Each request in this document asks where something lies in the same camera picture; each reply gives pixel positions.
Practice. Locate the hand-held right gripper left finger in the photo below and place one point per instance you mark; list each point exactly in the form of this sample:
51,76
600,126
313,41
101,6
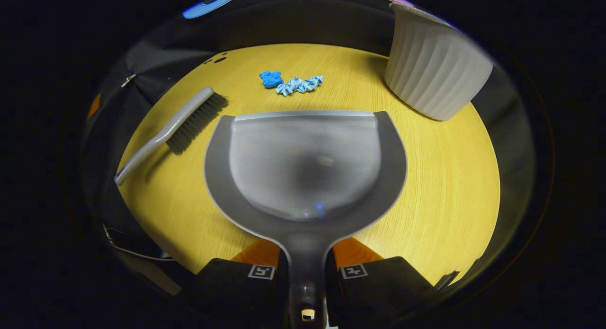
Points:
227,286

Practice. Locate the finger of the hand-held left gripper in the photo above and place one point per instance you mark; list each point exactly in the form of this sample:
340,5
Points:
94,106

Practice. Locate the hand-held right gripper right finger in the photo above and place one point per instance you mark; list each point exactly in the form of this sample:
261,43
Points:
383,286

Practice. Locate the small grey broom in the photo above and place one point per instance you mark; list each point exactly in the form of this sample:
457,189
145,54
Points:
182,116

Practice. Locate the grey dustpan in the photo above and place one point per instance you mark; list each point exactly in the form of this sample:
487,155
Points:
307,168

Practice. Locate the dark blue paper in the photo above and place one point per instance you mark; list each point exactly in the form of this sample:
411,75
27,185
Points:
271,79

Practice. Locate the light blue paper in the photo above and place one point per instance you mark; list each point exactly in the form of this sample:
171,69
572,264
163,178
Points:
298,85

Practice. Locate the white ribbed garbage bin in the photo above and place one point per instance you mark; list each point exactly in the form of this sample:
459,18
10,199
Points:
435,68

